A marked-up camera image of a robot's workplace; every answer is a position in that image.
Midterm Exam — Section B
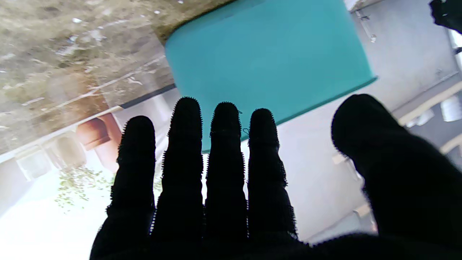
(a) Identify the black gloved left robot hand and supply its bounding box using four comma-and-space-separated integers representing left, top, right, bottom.
429, 0, 462, 35

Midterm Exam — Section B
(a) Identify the teal plastic basket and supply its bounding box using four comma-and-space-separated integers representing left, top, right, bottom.
165, 0, 378, 152

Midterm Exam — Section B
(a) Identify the beige flower vase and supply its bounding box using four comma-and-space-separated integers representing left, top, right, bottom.
54, 134, 88, 170

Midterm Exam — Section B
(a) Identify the wooden wall shelf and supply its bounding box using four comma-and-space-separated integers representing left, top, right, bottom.
397, 81, 462, 127

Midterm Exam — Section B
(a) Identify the small round terracotta pot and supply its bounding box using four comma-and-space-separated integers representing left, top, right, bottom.
76, 117, 111, 150

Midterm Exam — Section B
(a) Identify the black cooktop strip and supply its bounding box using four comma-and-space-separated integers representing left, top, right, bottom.
121, 84, 177, 109

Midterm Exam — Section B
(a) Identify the tall terracotta flower vase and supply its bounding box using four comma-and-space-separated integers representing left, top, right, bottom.
56, 113, 125, 212

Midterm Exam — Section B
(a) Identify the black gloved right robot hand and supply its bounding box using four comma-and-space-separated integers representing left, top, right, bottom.
90, 94, 462, 260

